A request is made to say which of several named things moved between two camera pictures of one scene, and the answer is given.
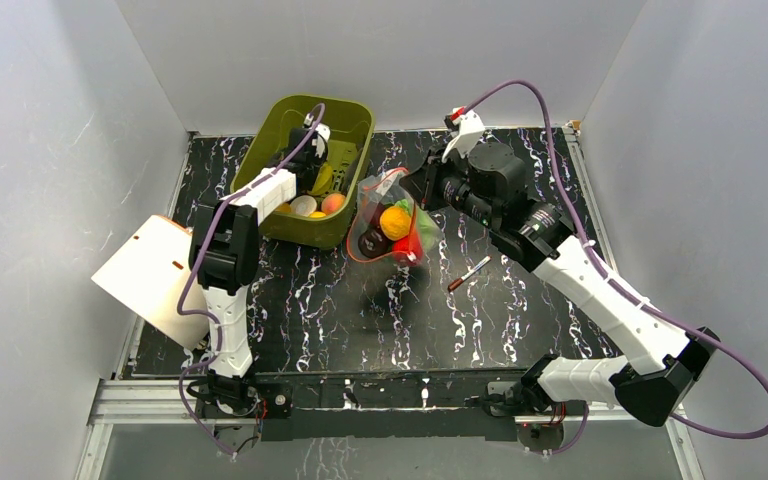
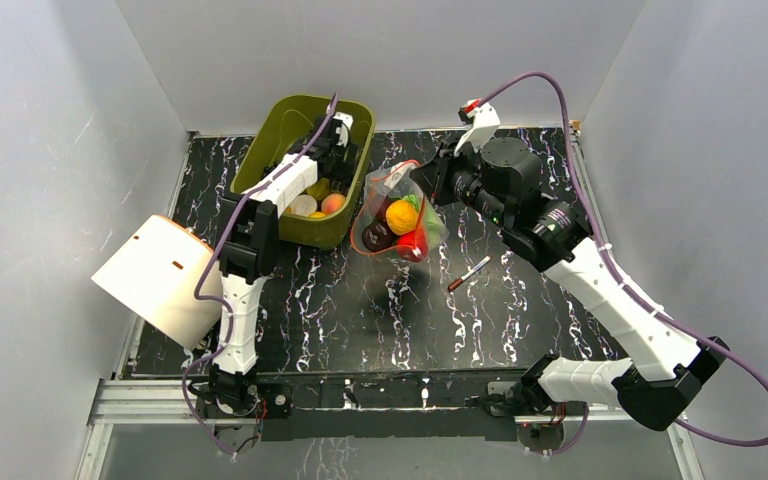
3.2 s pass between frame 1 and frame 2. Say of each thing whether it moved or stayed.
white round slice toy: stayed
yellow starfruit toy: stayed
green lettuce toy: moved
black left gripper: moved
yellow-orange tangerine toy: moved
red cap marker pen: stayed
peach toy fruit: stayed
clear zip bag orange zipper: stayed
